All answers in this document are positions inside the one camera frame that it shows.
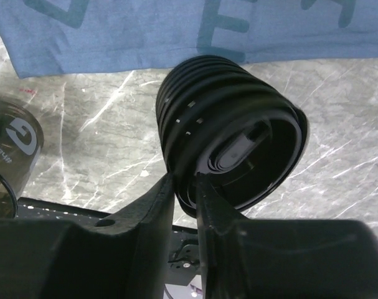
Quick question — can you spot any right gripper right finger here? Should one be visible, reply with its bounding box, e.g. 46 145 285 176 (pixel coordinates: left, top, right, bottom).
196 173 246 298

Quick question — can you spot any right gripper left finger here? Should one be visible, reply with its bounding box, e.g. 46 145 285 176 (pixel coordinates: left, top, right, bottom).
93 173 177 299

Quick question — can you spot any dark translucent takeout cup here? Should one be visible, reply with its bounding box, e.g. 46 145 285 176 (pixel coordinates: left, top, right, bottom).
0 98 44 219

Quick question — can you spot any stack of black lids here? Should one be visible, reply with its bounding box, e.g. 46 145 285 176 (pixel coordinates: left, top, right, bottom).
156 55 309 217

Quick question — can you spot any blue letter print cloth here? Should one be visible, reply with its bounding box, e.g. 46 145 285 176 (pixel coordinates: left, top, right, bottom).
0 0 378 78

